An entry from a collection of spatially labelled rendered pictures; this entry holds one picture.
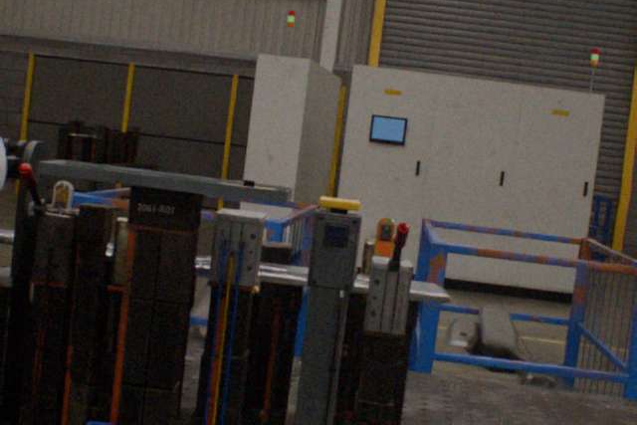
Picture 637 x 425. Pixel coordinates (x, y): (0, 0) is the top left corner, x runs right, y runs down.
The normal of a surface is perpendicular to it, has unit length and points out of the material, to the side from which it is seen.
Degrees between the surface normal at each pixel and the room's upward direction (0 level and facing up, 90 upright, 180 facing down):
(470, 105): 90
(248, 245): 90
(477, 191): 90
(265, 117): 90
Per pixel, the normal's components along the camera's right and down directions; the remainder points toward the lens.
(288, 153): -0.14, 0.04
